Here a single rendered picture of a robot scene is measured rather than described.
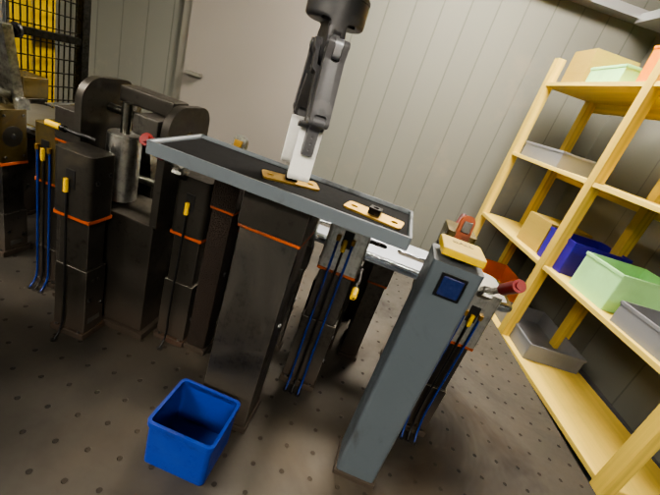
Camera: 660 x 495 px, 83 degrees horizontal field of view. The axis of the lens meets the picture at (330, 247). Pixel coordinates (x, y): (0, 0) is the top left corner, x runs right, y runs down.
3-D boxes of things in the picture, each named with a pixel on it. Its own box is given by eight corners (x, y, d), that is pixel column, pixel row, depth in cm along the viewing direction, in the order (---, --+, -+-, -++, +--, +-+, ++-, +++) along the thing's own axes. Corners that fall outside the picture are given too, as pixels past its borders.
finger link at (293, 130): (293, 114, 54) (292, 113, 55) (280, 160, 57) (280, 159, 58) (312, 120, 55) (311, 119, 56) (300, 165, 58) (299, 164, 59)
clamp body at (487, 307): (422, 409, 88) (495, 279, 74) (423, 451, 77) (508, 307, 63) (393, 397, 89) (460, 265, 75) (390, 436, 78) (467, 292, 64)
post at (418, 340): (376, 454, 73) (478, 258, 56) (372, 490, 66) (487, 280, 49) (340, 438, 73) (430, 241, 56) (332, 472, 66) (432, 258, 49)
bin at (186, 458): (232, 438, 66) (243, 402, 63) (202, 490, 57) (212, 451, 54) (176, 413, 67) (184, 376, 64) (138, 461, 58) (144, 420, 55)
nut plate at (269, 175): (315, 184, 57) (317, 176, 57) (319, 192, 54) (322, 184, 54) (261, 170, 55) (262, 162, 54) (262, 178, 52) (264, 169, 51)
